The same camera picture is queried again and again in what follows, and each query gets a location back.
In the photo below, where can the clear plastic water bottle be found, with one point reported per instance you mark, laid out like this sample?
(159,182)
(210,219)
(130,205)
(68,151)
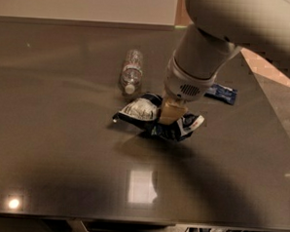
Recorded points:
(131,75)

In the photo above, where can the blue white chip bag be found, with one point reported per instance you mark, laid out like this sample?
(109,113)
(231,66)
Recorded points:
(144,113)

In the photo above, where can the small blue snack packet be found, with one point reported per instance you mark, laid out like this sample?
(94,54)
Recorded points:
(223,93)

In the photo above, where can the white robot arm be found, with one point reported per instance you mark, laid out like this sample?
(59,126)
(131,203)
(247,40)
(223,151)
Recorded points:
(219,30)

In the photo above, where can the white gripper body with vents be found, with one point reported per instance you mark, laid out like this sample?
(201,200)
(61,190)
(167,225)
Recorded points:
(183,85)

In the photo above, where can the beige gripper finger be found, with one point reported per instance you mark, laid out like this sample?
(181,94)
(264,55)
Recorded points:
(172,110)

